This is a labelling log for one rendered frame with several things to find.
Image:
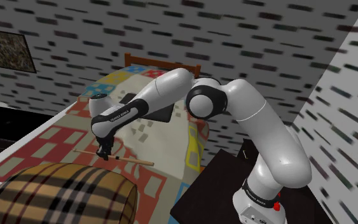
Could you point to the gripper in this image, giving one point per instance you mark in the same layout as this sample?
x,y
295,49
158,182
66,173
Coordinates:
x,y
106,145

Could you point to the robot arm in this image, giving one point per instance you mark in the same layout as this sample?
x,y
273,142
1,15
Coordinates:
x,y
268,136

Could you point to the wooden stick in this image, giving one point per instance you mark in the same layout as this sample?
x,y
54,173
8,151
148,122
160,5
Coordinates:
x,y
132,160

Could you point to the bed with patchwork quilt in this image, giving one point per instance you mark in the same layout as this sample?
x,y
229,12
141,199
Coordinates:
x,y
57,139

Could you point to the tan plaid pillow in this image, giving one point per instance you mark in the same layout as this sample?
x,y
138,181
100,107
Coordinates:
x,y
57,195

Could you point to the black low cabinet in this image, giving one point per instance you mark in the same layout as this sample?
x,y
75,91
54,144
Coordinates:
x,y
14,124

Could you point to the dark robot stand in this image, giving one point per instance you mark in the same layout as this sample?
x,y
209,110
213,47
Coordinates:
x,y
216,186

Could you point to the dark bedside cabinet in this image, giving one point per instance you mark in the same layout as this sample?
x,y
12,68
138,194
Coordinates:
x,y
250,149

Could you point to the dark framed wall picture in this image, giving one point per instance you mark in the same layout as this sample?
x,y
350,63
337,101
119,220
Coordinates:
x,y
6,51

